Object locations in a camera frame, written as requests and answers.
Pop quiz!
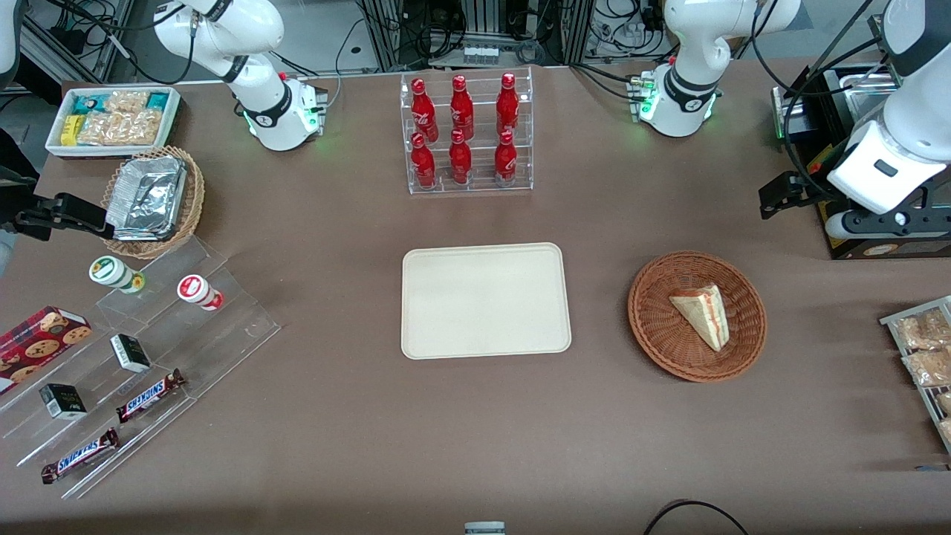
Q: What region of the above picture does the triangular sandwich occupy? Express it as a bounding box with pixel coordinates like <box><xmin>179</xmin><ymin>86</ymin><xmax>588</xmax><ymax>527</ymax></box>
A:
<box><xmin>669</xmin><ymin>284</ymin><xmax>731</xmax><ymax>352</ymax></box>

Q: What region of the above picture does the light wicker basket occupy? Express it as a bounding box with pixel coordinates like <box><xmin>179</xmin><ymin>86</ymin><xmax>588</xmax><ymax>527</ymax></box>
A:
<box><xmin>100</xmin><ymin>146</ymin><xmax>206</xmax><ymax>260</ymax></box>

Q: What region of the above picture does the brown wicker basket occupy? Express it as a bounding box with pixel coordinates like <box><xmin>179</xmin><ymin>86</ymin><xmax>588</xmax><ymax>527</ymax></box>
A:
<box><xmin>628</xmin><ymin>250</ymin><xmax>767</xmax><ymax>383</ymax></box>

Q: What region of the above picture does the beige plastic tray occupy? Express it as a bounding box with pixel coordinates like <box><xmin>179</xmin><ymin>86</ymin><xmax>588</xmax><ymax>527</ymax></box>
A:
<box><xmin>400</xmin><ymin>242</ymin><xmax>573</xmax><ymax>360</ymax></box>

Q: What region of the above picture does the green lid yoghurt cup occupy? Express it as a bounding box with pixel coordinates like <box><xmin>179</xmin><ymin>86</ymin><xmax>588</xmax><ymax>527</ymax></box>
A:
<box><xmin>89</xmin><ymin>255</ymin><xmax>146</xmax><ymax>294</ymax></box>

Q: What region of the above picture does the black hot food case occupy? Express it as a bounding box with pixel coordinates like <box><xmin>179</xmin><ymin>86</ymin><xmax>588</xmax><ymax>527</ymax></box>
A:
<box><xmin>770</xmin><ymin>63</ymin><xmax>951</xmax><ymax>261</ymax></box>

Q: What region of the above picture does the aluminium foil container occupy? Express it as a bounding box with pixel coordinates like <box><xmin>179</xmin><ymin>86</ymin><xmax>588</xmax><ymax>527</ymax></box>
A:
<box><xmin>106</xmin><ymin>156</ymin><xmax>188</xmax><ymax>242</ymax></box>

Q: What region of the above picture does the white rectangular snack bin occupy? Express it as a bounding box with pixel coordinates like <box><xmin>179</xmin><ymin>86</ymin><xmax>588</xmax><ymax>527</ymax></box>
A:
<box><xmin>45</xmin><ymin>85</ymin><xmax>181</xmax><ymax>159</ymax></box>

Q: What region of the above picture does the steel food pan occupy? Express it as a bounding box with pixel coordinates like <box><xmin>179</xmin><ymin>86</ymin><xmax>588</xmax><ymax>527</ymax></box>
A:
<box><xmin>845</xmin><ymin>73</ymin><xmax>904</xmax><ymax>124</ymax></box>

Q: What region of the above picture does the red cookie box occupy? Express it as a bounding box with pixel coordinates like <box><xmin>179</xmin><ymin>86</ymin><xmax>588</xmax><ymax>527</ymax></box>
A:
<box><xmin>0</xmin><ymin>306</ymin><xmax>93</xmax><ymax>395</ymax></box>

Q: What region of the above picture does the large clear rice cracker bag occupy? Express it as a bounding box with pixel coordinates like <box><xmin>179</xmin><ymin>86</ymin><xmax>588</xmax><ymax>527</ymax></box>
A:
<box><xmin>78</xmin><ymin>110</ymin><xmax>161</xmax><ymax>146</ymax></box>

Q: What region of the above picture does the small clear rice cracker bag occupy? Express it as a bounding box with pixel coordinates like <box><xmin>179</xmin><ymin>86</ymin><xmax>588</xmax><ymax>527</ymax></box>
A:
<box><xmin>104</xmin><ymin>91</ymin><xmax>149</xmax><ymax>116</ymax></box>

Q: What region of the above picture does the red lid yoghurt cup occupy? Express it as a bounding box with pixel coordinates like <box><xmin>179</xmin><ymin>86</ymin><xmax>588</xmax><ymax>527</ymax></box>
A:
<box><xmin>177</xmin><ymin>274</ymin><xmax>224</xmax><ymax>311</ymax></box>

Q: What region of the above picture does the small black box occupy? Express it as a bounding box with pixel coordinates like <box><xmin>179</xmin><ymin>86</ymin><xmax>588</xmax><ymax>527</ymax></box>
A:
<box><xmin>110</xmin><ymin>334</ymin><xmax>152</xmax><ymax>373</ymax></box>
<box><xmin>39</xmin><ymin>383</ymin><xmax>88</xmax><ymax>421</ymax></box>

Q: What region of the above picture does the clear acrylic stepped display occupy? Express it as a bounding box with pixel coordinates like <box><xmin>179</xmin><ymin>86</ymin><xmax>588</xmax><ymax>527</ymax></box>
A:
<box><xmin>0</xmin><ymin>236</ymin><xmax>282</xmax><ymax>500</ymax></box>

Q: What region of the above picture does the brown Snickers bar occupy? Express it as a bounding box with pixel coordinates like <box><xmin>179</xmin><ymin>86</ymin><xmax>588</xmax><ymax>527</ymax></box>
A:
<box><xmin>41</xmin><ymin>428</ymin><xmax>120</xmax><ymax>485</ymax></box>
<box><xmin>115</xmin><ymin>369</ymin><xmax>186</xmax><ymax>424</ymax></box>

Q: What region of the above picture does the red soda bottle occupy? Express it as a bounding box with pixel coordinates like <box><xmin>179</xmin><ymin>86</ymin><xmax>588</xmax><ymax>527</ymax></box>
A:
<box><xmin>410</xmin><ymin>132</ymin><xmax>437</xmax><ymax>189</ymax></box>
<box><xmin>450</xmin><ymin>74</ymin><xmax>475</xmax><ymax>140</ymax></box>
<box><xmin>449</xmin><ymin>129</ymin><xmax>473</xmax><ymax>185</ymax></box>
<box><xmin>411</xmin><ymin>77</ymin><xmax>439</xmax><ymax>142</ymax></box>
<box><xmin>494</xmin><ymin>130</ymin><xmax>518</xmax><ymax>184</ymax></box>
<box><xmin>496</xmin><ymin>72</ymin><xmax>519</xmax><ymax>138</ymax></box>

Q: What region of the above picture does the clear acrylic bottle rack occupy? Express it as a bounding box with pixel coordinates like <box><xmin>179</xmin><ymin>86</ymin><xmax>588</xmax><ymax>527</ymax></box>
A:
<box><xmin>399</xmin><ymin>65</ymin><xmax>534</xmax><ymax>195</ymax></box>

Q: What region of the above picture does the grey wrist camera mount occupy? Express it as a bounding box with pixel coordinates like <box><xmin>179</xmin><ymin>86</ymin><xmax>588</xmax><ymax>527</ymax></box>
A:
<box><xmin>826</xmin><ymin>210</ymin><xmax>951</xmax><ymax>240</ymax></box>

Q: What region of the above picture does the grey wire tray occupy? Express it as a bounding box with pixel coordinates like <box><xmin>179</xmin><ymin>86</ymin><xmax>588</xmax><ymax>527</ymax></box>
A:
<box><xmin>880</xmin><ymin>296</ymin><xmax>951</xmax><ymax>454</ymax></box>

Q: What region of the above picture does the black cable loop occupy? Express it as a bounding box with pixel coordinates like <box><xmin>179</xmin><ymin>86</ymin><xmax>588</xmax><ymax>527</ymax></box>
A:
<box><xmin>643</xmin><ymin>499</ymin><xmax>751</xmax><ymax>535</ymax></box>

